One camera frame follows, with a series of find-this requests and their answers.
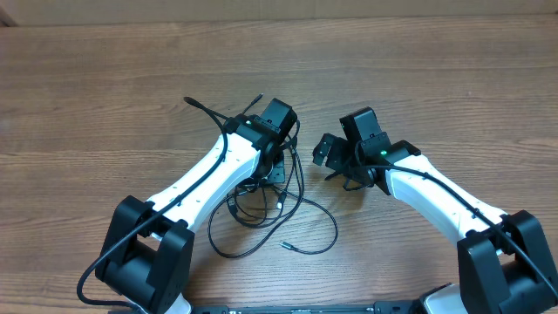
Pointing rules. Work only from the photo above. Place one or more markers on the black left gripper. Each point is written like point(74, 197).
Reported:
point(278, 172)

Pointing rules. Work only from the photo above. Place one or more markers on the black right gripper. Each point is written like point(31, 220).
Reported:
point(325, 151)

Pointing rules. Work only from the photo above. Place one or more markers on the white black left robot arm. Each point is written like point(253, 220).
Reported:
point(148, 247)

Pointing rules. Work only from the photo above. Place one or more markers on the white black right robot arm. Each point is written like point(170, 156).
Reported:
point(505, 264)

